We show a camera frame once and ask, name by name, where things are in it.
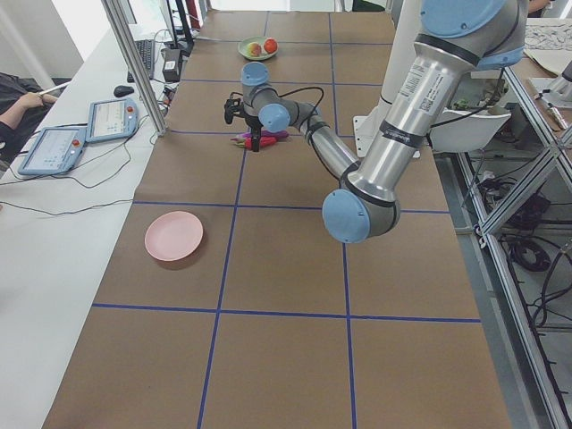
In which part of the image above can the pendant cable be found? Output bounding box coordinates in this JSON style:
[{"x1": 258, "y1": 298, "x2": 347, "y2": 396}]
[{"x1": 0, "y1": 133, "x2": 156, "y2": 218}]

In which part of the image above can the white chair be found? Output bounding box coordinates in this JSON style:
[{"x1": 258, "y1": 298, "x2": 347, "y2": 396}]
[{"x1": 429, "y1": 109, "x2": 511, "y2": 153}]

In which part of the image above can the green plate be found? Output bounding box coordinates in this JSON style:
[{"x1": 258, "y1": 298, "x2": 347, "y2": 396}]
[{"x1": 238, "y1": 37, "x2": 279, "y2": 62}]

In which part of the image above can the purple eggplant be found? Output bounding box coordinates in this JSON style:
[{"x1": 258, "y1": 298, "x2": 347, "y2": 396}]
[{"x1": 232, "y1": 130, "x2": 290, "y2": 141}]

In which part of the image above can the aluminium frame post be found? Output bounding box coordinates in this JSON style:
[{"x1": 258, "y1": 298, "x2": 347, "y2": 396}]
[{"x1": 101, "y1": 0, "x2": 167, "y2": 137}]

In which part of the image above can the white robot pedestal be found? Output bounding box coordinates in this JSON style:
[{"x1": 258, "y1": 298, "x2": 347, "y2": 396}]
[{"x1": 354, "y1": 0, "x2": 421, "y2": 158}]

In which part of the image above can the aluminium side frame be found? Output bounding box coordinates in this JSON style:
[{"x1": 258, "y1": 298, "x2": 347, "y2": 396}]
[{"x1": 454, "y1": 59, "x2": 571, "y2": 428}]

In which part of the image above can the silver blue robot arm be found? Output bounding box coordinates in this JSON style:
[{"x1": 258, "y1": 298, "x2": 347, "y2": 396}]
[{"x1": 239, "y1": 1, "x2": 528, "y2": 243}]

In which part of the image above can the near blue teach pendant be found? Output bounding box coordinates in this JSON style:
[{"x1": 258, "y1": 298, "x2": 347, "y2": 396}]
[{"x1": 18, "y1": 127, "x2": 87, "y2": 176}]

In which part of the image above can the pink plate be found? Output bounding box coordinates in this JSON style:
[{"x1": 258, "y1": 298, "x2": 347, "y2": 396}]
[{"x1": 144, "y1": 211, "x2": 204, "y2": 262}]

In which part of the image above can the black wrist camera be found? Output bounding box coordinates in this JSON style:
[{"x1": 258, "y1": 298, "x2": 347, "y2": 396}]
[{"x1": 223, "y1": 91, "x2": 244, "y2": 124}]

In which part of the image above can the black keyboard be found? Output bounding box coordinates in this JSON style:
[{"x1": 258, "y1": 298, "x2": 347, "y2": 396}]
[{"x1": 134, "y1": 39, "x2": 155, "y2": 80}]

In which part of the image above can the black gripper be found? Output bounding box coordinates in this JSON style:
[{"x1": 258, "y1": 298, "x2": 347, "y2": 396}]
[{"x1": 244, "y1": 114, "x2": 263, "y2": 152}]

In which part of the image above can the blue teach pendant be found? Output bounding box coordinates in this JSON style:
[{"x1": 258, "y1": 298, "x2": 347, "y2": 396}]
[
  {"x1": 18, "y1": 127, "x2": 87, "y2": 176},
  {"x1": 86, "y1": 97, "x2": 139, "y2": 143}
]

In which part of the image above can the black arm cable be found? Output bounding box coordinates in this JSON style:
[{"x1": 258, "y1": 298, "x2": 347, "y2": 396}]
[{"x1": 230, "y1": 86, "x2": 358, "y2": 180}]

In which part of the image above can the black power adapter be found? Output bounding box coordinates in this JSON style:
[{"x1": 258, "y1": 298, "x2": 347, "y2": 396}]
[{"x1": 162, "y1": 49, "x2": 182, "y2": 82}]

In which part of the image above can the black computer mouse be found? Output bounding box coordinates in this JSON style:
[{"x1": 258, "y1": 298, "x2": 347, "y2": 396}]
[{"x1": 114, "y1": 85, "x2": 135, "y2": 97}]

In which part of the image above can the far blue teach pendant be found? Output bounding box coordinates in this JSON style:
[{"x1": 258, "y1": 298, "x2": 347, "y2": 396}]
[{"x1": 86, "y1": 97, "x2": 139, "y2": 143}]

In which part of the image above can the red chili pepper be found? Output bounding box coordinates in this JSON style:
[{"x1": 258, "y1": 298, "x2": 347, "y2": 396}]
[{"x1": 231, "y1": 137, "x2": 277, "y2": 150}]

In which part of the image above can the person forearm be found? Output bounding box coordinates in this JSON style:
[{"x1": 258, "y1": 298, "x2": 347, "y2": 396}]
[{"x1": 1, "y1": 93, "x2": 58, "y2": 130}]

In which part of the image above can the yellow green peach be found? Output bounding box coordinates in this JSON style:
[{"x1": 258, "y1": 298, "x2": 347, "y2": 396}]
[{"x1": 246, "y1": 42, "x2": 262, "y2": 58}]

